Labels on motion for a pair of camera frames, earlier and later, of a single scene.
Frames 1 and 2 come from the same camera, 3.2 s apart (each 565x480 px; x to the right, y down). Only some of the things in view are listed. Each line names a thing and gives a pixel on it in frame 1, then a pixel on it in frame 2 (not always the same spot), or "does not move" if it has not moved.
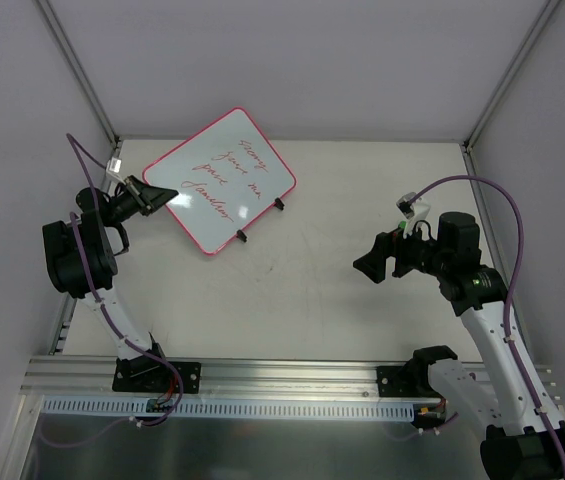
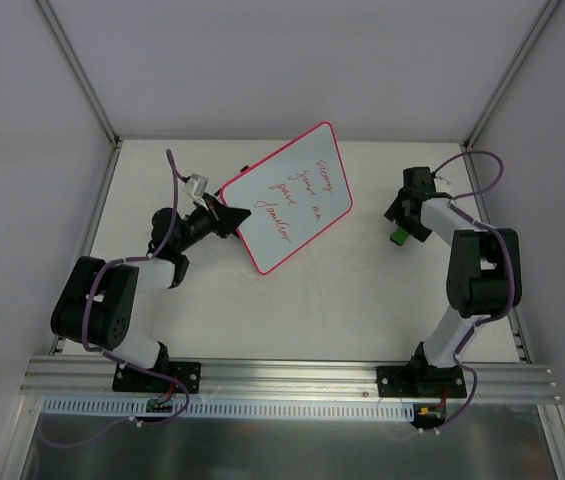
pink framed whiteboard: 226,176 to 291,196
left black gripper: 139,195 to 217,215
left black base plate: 155,375 does not move
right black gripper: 394,255 to 407,220
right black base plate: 410,381 does not move
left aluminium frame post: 79,70 does not move
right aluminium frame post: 546,12 does not move
